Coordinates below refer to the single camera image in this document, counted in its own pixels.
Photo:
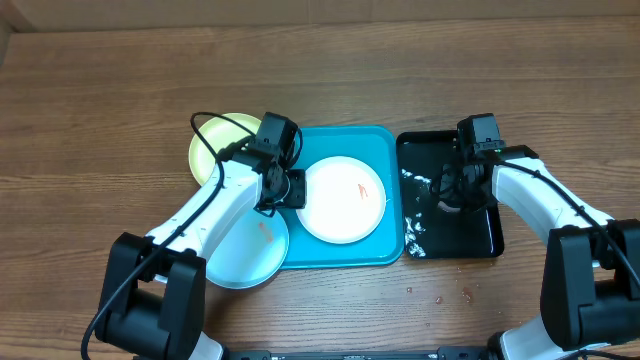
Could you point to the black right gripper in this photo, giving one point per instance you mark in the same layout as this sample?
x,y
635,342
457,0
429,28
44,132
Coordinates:
x,y
449,195

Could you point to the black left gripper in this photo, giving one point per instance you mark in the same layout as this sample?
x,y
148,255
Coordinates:
x,y
297,198

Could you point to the white pink plate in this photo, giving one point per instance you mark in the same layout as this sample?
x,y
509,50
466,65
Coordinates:
x,y
345,200

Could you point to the light blue plate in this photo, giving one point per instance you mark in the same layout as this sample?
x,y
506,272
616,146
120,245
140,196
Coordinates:
x,y
251,252

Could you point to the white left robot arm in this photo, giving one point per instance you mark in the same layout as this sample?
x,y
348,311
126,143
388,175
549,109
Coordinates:
x,y
153,294

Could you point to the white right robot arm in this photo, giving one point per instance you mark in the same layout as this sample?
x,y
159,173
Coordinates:
x,y
590,289

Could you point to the black tray with water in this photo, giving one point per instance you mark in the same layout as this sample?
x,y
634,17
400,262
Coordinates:
x,y
431,232

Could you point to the teal plastic tray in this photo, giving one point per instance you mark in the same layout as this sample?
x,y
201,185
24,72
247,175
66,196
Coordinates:
x,y
375,146

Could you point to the yellow plate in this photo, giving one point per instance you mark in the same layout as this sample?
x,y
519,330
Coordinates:
x,y
219,133

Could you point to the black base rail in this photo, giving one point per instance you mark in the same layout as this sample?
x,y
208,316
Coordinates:
x,y
442,353

